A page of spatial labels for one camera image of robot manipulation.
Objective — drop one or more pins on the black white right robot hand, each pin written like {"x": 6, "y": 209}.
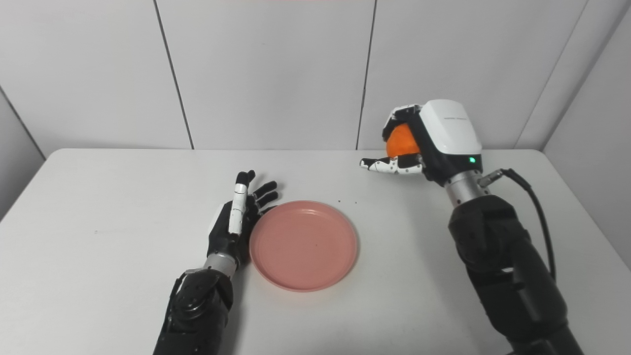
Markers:
{"x": 451, "y": 133}

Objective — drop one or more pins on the orange fruit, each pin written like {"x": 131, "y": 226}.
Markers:
{"x": 402, "y": 142}

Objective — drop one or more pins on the pink round plate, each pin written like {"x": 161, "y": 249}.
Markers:
{"x": 303, "y": 245}

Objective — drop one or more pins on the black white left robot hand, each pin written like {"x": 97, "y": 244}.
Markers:
{"x": 219, "y": 239}

